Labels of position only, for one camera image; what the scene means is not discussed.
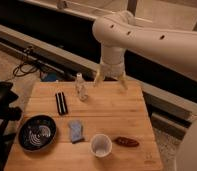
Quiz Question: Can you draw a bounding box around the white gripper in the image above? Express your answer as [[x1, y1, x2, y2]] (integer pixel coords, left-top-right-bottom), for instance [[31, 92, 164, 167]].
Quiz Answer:
[[94, 62, 128, 90]]

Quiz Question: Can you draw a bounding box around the blue object on floor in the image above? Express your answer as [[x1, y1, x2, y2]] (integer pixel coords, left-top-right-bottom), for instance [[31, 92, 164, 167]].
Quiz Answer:
[[41, 73, 57, 82]]

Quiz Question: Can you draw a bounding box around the clear plastic bottle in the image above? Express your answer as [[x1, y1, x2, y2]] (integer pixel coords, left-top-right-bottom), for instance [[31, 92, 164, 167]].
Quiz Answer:
[[75, 73, 88, 101]]

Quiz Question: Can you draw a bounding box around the black cable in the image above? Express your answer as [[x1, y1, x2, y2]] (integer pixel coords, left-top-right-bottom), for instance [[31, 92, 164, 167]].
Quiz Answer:
[[11, 46, 46, 78]]

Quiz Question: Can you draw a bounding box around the brown oblong object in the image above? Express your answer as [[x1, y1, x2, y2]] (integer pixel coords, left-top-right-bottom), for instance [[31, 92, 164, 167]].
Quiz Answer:
[[114, 137, 139, 147]]

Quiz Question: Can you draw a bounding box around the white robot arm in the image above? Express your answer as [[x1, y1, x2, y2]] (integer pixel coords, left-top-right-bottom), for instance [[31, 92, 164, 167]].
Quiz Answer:
[[92, 11, 197, 87]]

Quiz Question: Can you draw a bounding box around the black tripod stand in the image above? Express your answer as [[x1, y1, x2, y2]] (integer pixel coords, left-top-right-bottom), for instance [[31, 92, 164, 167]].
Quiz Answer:
[[0, 81, 22, 171]]

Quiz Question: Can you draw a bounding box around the blue cloth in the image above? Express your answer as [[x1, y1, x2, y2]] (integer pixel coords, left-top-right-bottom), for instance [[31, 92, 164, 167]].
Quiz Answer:
[[68, 120, 84, 144]]

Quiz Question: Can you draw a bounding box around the dark patterned bowl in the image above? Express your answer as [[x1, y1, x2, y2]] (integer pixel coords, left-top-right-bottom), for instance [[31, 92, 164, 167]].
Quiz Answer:
[[18, 115, 57, 151]]

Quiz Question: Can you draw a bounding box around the black rectangular case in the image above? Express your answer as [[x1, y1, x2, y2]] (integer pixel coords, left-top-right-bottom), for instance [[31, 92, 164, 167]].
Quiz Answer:
[[55, 92, 68, 115]]

